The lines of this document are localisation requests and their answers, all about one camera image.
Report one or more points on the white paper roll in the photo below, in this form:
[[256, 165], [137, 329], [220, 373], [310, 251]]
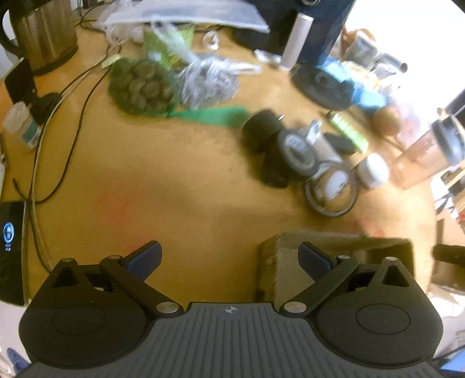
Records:
[[296, 40]]

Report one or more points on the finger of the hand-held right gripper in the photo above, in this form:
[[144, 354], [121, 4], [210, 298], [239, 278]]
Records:
[[448, 252]]

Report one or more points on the clear bag of dried herbs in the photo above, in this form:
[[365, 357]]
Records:
[[207, 81]]

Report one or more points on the light blue packet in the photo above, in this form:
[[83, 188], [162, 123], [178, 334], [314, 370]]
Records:
[[367, 96]]

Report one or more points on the black box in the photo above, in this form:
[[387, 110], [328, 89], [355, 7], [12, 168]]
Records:
[[339, 143]]

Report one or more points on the green and white packet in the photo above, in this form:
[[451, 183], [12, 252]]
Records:
[[167, 47]]

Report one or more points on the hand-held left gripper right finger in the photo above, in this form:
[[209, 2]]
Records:
[[312, 260]]

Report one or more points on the green mesh bag with tag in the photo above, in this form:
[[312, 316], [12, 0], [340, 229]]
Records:
[[141, 87]]

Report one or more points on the wooden desktop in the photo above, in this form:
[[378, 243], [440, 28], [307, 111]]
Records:
[[163, 181]]

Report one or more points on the black cylindrical object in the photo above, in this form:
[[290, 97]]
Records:
[[261, 129]]

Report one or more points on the white jar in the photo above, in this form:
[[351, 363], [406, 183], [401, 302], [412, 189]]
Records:
[[374, 171]]

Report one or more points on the stainless steel kettle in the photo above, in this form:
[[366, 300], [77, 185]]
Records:
[[43, 32]]

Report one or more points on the round brown fruit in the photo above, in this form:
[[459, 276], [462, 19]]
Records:
[[387, 120]]

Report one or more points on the white plastic bag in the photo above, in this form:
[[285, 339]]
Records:
[[181, 14]]

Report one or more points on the large clear plastic bag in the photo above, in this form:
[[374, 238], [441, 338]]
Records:
[[410, 109]]

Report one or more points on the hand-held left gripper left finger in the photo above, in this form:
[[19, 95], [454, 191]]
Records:
[[145, 260]]

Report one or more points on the clear shaker bottle grey lid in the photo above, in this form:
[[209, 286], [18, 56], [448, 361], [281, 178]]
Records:
[[417, 160]]

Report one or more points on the black kettle base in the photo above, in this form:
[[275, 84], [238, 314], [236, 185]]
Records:
[[319, 87]]

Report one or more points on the black device with blue display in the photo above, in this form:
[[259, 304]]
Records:
[[12, 254]]

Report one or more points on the cardboard box with white label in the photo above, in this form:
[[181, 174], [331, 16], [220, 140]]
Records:
[[279, 261]]

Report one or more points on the green tube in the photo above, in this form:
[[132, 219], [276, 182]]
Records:
[[348, 131]]

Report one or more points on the black phone on stand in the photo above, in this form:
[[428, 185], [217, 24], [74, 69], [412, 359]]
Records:
[[21, 80]]

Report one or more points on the grey round container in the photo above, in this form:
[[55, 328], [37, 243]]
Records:
[[298, 151]]

